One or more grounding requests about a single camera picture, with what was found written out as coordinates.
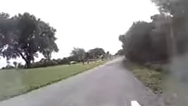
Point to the distant row of trees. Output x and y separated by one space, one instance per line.
82 55

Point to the large broad tree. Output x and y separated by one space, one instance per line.
20 36

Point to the grey asphalt road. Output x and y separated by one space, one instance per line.
99 88

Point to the grass verge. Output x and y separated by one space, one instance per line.
148 75

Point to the green grass field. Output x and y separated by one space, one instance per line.
24 79

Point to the dense roadside trees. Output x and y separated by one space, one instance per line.
154 39

